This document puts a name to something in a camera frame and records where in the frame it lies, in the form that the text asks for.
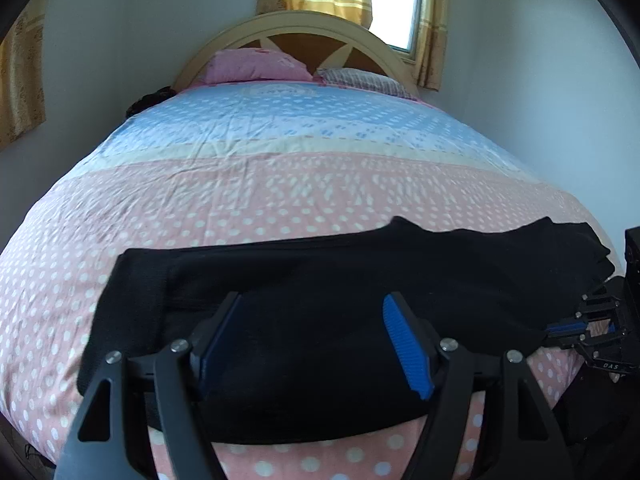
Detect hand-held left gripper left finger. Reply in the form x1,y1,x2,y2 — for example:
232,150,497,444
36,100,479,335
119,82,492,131
54,290,245,480

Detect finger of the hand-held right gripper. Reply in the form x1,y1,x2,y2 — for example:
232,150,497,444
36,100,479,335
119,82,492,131
542,320,627,375
574,279,624,320

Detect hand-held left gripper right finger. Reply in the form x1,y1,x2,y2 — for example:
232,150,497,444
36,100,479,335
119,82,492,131
381,290,577,480

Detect black pants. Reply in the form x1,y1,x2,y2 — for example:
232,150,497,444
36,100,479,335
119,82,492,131
77,216,616,446

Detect pink blue polka dot bedsheet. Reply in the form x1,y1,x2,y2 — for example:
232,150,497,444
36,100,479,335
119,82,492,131
0,80,626,480

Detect dark cloth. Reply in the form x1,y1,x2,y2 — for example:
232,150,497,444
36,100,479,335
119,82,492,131
125,87,176,117

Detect striped pillow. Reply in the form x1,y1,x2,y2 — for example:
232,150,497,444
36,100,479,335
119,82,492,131
317,67,416,98

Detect pink pillow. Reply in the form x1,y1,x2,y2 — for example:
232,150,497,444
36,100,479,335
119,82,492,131
204,47,313,85

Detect cream and brown headboard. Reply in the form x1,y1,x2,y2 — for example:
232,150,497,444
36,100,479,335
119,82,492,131
171,10,420,98

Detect yellow patterned curtain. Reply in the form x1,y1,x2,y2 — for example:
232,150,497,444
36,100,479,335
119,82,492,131
0,10,48,148

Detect window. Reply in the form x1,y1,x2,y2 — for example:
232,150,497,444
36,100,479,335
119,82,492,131
370,0,427,56

